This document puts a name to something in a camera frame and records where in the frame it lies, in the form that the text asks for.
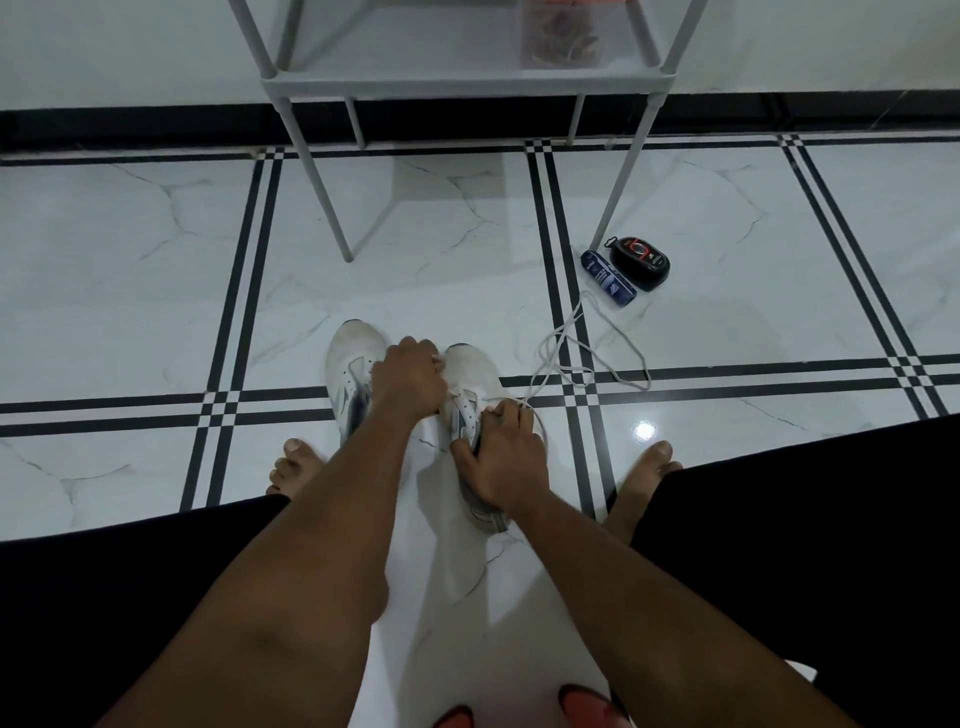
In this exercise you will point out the person's left hand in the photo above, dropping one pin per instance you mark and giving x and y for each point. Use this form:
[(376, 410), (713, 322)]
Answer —
[(409, 382)]

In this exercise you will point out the person's right hand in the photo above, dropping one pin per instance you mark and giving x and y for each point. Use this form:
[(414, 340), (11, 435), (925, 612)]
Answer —
[(510, 465)]

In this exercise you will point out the white grey sneaker shoe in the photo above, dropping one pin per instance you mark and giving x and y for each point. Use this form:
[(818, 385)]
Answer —
[(349, 349), (472, 367)]

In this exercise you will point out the grey white shoelace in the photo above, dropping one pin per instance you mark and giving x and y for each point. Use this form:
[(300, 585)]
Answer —
[(577, 375)]

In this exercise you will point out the clear container with red lid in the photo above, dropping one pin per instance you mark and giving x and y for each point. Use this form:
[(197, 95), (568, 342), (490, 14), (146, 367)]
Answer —
[(529, 56)]

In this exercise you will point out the clear box with red lid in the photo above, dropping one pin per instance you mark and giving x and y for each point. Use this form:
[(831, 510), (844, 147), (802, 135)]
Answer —
[(562, 41)]

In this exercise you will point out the person's left forearm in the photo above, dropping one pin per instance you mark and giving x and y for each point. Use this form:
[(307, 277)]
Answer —
[(285, 585)]

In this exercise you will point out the person's right forearm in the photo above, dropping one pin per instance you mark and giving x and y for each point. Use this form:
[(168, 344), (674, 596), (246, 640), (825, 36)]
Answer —
[(675, 622)]

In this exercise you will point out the person's right foot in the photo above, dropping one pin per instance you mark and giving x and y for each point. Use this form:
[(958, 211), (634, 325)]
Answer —
[(637, 487)]

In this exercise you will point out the person's foot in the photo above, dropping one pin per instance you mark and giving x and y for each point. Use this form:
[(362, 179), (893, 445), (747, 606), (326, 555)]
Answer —
[(300, 469), (637, 487)]

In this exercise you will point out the person's left foot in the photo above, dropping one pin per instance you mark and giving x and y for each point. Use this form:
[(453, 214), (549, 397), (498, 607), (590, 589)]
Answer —
[(300, 469)]

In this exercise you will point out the grey metal shelf rack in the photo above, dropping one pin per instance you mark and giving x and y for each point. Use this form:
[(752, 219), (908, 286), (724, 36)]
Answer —
[(450, 86)]

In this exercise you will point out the black oval polish bottle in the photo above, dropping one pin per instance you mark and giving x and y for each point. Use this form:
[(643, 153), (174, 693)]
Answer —
[(639, 264)]

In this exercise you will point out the black shorts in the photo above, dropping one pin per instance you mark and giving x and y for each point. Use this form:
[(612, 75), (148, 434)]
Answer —
[(825, 525)]

